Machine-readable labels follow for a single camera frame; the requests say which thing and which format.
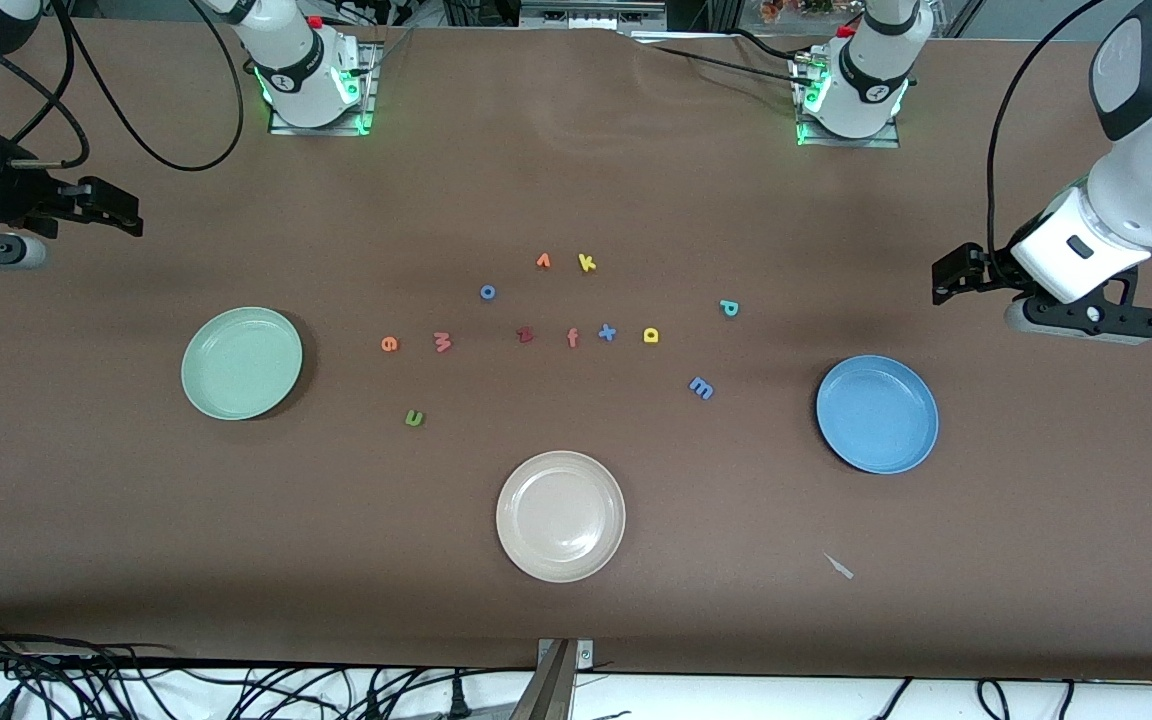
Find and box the blue plate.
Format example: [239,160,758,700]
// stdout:
[816,355,940,475]

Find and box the green plate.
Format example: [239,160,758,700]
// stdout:
[181,306,304,422]

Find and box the colourful flower decoration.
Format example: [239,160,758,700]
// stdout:
[758,0,837,23]

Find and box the grey metal box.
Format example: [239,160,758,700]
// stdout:
[519,0,669,31]

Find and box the beige plate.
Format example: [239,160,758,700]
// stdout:
[496,450,627,584]

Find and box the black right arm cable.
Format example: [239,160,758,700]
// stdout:
[11,0,245,173]

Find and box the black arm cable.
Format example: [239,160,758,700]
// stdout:
[11,0,245,173]
[986,0,1109,261]

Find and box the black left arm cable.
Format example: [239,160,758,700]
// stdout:
[986,0,1109,261]

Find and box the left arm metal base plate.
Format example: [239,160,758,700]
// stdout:
[791,50,902,149]

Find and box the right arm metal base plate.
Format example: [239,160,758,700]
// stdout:
[268,40,382,137]

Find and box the black table cable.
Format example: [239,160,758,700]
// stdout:
[636,38,812,86]
[726,28,825,65]

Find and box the metal table edge bracket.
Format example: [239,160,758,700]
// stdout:
[511,638,595,720]

